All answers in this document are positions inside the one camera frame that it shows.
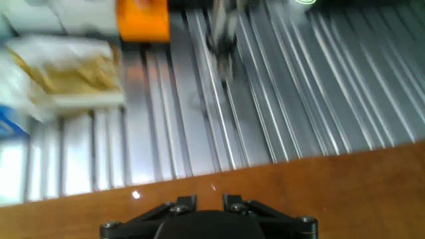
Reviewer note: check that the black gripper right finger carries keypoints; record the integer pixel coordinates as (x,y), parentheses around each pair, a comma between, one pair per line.
(232,202)

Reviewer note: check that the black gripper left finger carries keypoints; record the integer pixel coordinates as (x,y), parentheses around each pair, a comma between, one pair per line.
(186,202)

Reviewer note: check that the orange box with red button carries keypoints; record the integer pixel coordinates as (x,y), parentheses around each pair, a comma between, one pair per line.
(142,23)

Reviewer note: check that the blue plastic packet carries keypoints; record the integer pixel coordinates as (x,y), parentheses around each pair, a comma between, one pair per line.
(10,124)

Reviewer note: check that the white round object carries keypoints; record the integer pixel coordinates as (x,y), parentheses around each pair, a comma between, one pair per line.
(302,2)

